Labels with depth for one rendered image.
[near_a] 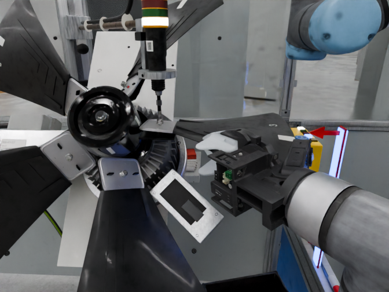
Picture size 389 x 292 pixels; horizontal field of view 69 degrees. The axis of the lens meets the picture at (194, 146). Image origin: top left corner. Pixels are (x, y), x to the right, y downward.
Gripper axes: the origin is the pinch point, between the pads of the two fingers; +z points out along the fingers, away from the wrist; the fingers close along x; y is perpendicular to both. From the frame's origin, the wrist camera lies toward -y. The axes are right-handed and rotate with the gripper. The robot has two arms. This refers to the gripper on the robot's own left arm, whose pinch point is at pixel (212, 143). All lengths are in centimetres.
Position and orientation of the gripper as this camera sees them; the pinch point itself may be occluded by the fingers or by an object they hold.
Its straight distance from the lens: 49.1
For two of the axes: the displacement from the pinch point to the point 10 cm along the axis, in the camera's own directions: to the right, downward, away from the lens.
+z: -5.6, -3.0, 7.7
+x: 0.9, 9.1, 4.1
